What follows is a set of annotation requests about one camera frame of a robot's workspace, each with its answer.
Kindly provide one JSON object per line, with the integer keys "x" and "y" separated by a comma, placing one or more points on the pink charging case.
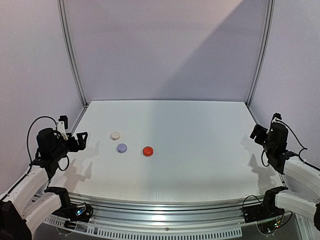
{"x": 115, "y": 136}

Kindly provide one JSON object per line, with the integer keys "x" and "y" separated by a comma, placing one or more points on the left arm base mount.
{"x": 76, "y": 212}

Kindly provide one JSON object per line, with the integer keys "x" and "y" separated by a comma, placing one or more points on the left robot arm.
{"x": 20, "y": 216}

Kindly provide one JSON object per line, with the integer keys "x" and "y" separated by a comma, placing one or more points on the red charging case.
{"x": 148, "y": 151}

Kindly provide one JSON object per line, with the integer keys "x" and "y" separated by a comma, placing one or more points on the right aluminium frame post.
{"x": 262, "y": 51}

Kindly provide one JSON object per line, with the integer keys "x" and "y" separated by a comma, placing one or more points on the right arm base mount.
{"x": 259, "y": 212}

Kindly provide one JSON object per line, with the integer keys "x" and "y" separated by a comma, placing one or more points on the front aluminium rail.
{"x": 239, "y": 211}

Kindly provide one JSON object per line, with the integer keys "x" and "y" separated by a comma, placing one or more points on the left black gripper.
{"x": 75, "y": 147}

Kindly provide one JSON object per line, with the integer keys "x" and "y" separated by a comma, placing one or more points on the aluminium frame post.
{"x": 262, "y": 51}
{"x": 61, "y": 4}

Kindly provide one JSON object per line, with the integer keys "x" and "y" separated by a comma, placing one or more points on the left aluminium frame post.
{"x": 61, "y": 4}

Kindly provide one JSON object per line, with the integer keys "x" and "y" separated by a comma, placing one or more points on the purple charging case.
{"x": 122, "y": 148}

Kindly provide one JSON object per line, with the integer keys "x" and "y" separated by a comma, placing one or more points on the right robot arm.
{"x": 278, "y": 199}

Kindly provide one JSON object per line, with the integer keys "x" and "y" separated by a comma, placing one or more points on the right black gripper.
{"x": 259, "y": 134}

